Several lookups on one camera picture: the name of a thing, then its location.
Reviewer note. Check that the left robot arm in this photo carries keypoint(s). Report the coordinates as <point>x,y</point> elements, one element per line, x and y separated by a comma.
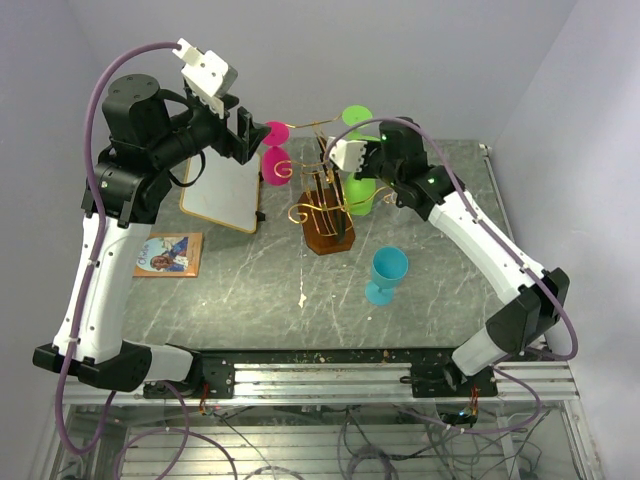
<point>152,130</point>

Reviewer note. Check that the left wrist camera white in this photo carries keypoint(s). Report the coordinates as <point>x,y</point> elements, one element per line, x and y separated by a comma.
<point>207,75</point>

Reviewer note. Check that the aluminium rail frame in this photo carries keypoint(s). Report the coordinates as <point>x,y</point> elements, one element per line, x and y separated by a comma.
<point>382,414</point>

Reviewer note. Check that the small whiteboard yellow frame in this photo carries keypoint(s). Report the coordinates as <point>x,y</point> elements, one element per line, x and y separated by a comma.
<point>226,193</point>

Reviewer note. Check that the pink plastic wine glass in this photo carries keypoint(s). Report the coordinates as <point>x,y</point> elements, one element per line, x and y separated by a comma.
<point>276,165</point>

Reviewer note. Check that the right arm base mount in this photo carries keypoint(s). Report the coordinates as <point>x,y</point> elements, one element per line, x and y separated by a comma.
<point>445,377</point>

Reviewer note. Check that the blue plastic wine glass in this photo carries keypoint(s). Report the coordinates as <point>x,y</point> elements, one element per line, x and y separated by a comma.
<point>389,267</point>

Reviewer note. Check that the green wine glass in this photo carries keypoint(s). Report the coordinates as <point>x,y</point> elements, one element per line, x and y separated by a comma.
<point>358,195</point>
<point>355,114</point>

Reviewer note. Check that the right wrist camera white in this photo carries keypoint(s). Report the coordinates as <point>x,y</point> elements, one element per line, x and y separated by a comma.
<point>348,155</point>

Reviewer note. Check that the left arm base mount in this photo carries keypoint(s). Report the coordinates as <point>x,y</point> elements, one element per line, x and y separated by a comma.
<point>211,376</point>

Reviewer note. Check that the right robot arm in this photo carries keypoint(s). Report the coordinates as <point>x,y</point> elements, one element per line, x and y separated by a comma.
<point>533,296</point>

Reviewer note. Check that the green wine glass front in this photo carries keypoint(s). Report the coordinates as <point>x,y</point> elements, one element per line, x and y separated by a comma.
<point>358,195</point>

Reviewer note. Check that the framed picture card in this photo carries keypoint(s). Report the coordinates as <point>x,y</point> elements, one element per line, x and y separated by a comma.
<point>170,255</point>

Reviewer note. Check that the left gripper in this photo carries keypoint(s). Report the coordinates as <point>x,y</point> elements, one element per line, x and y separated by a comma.
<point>227,144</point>

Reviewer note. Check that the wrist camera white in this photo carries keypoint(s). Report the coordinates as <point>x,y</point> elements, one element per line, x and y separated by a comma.
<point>207,75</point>
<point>348,155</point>

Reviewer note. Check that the gold wire glass rack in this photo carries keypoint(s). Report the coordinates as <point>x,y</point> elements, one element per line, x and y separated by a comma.
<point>321,210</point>

